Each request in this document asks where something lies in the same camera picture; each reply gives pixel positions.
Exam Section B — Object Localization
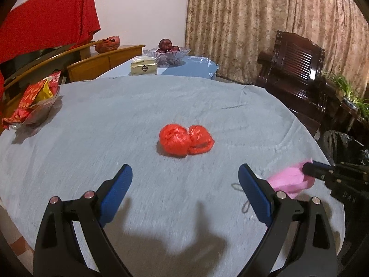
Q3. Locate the beige patterned curtain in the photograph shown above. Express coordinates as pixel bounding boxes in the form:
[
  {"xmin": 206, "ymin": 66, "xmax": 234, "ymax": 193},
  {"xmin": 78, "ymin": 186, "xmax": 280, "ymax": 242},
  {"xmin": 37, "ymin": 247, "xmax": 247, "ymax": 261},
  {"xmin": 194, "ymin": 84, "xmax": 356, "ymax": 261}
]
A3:
[{"xmin": 184, "ymin": 0, "xmax": 369, "ymax": 99}]

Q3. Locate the green potted plant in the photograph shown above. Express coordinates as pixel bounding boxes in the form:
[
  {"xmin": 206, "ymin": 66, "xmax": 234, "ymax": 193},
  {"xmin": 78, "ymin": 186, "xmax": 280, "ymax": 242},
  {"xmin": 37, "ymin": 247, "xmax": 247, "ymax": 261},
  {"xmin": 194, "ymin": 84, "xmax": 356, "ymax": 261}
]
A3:
[{"xmin": 326, "ymin": 72, "xmax": 369, "ymax": 111}]

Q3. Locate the wooden television cabinet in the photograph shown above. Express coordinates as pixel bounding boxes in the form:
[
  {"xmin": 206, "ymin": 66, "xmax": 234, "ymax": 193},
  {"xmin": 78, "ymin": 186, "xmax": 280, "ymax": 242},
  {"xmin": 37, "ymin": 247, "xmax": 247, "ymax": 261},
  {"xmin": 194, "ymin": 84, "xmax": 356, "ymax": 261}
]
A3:
[{"xmin": 0, "ymin": 44, "xmax": 146, "ymax": 122}]

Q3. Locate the dark wooden armchair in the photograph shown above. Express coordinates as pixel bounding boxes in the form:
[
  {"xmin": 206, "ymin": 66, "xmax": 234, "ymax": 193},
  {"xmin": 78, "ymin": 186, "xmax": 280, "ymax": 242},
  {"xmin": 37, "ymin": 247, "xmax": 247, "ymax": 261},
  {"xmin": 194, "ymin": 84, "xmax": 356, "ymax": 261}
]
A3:
[{"xmin": 256, "ymin": 30, "xmax": 327, "ymax": 135}]

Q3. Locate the yellowish tissue box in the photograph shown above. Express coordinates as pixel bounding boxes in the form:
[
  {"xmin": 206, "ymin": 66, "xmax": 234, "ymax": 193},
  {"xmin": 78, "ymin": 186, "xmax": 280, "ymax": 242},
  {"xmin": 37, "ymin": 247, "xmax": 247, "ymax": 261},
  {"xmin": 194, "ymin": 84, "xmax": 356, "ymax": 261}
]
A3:
[{"xmin": 130, "ymin": 58, "xmax": 158, "ymax": 76}]

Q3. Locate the grey tablecloth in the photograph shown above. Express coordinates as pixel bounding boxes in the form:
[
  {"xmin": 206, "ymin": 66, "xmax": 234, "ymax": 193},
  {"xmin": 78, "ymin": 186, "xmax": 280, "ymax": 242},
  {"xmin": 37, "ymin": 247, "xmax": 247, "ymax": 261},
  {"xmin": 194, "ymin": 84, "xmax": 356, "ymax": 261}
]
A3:
[{"xmin": 0, "ymin": 75, "xmax": 346, "ymax": 277}]

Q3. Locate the thin dark rubber band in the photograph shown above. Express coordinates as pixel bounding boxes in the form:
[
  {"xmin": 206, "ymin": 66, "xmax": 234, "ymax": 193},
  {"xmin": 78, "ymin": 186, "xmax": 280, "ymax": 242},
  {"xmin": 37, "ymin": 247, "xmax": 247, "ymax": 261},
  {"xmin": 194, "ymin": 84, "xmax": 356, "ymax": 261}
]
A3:
[{"xmin": 231, "ymin": 183, "xmax": 252, "ymax": 214}]

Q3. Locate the glass snack bowl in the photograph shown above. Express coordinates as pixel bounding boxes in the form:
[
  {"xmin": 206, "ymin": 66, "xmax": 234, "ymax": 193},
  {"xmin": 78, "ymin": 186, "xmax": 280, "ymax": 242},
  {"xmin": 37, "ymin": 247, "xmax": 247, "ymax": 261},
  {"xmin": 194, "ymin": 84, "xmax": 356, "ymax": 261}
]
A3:
[{"xmin": 9, "ymin": 88, "xmax": 63, "ymax": 131}]

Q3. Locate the red plastic bag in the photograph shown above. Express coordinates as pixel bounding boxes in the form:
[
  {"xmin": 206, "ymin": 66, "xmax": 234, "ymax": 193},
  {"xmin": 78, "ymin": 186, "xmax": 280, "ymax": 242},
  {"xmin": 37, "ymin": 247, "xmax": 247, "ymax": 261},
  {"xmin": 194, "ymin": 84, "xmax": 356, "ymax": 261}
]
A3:
[
  {"xmin": 159, "ymin": 124, "xmax": 191, "ymax": 158},
  {"xmin": 187, "ymin": 125, "xmax": 215, "ymax": 155}
]

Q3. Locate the black trash bin bag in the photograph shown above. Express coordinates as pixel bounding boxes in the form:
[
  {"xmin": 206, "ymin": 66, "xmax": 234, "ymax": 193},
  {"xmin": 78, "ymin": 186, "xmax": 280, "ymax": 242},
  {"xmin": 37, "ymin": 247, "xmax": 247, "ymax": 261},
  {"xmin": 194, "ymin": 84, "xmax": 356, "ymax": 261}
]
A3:
[{"xmin": 317, "ymin": 130, "xmax": 369, "ymax": 168}]

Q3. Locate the red and yellow snack packet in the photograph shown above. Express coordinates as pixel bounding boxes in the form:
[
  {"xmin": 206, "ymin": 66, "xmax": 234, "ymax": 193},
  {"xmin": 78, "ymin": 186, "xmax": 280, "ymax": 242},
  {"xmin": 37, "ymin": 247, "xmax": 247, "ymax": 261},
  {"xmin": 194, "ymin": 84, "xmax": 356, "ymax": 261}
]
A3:
[{"xmin": 43, "ymin": 72, "xmax": 62, "ymax": 90}]

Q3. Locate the red patterned snack packet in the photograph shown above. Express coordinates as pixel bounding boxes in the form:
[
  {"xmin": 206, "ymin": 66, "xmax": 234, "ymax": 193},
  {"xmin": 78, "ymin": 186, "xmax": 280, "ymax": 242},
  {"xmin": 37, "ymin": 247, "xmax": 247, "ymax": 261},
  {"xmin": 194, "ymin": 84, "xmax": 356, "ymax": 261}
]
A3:
[
  {"xmin": 17, "ymin": 82, "xmax": 44, "ymax": 109},
  {"xmin": 2, "ymin": 108, "xmax": 33, "ymax": 128}
]

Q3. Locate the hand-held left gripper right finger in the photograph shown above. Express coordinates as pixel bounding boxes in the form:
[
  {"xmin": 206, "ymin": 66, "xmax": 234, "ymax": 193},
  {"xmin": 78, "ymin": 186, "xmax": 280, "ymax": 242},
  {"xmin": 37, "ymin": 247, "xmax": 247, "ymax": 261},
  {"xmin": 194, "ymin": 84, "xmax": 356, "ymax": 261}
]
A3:
[{"xmin": 238, "ymin": 163, "xmax": 338, "ymax": 277}]

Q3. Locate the red bag on sideboard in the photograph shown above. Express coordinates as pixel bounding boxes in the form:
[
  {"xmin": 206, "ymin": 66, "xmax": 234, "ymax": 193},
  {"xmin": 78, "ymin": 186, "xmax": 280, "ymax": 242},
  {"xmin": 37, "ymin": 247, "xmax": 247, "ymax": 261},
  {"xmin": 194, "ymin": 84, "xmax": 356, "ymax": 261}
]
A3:
[{"xmin": 95, "ymin": 36, "xmax": 121, "ymax": 54}]

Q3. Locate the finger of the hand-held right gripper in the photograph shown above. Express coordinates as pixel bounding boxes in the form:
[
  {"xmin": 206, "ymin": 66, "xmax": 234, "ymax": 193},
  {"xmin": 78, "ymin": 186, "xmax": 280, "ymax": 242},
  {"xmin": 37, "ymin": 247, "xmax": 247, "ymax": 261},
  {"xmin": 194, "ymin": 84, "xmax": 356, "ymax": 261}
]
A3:
[
  {"xmin": 313, "ymin": 160, "xmax": 369, "ymax": 172},
  {"xmin": 303, "ymin": 162, "xmax": 369, "ymax": 184}
]

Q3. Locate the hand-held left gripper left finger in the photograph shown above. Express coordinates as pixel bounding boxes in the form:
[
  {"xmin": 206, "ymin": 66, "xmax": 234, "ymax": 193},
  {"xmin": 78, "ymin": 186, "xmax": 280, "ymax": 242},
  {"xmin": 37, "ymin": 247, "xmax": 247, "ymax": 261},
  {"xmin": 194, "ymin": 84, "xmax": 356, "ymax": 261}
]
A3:
[{"xmin": 33, "ymin": 164, "xmax": 134, "ymax": 277}]

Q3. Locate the blue tablecloth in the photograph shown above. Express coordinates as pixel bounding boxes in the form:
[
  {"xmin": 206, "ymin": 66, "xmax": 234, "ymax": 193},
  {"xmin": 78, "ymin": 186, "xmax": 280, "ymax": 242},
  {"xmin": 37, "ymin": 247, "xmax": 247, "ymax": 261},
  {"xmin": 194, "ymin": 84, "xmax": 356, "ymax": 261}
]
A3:
[{"xmin": 98, "ymin": 55, "xmax": 220, "ymax": 79}]

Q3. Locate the glass fruit bowl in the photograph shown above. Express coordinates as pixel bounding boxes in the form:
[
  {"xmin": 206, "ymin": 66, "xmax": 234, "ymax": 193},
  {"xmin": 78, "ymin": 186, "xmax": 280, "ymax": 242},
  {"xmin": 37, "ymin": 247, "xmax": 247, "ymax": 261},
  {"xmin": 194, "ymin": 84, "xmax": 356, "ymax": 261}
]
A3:
[{"xmin": 143, "ymin": 48, "xmax": 191, "ymax": 66}]

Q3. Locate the dark wooden side furniture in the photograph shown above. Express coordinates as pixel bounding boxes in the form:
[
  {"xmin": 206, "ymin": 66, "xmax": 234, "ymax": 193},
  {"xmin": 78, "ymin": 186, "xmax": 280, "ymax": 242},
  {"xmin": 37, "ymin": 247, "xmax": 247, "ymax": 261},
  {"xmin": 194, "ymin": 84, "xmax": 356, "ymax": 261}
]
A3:
[{"xmin": 317, "ymin": 75, "xmax": 369, "ymax": 139}]

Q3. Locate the red cloth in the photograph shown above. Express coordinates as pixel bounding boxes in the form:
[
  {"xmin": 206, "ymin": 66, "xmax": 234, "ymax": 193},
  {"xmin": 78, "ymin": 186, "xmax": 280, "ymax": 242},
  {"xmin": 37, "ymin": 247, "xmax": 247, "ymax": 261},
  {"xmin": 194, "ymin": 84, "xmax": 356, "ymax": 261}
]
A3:
[{"xmin": 0, "ymin": 0, "xmax": 101, "ymax": 64}]

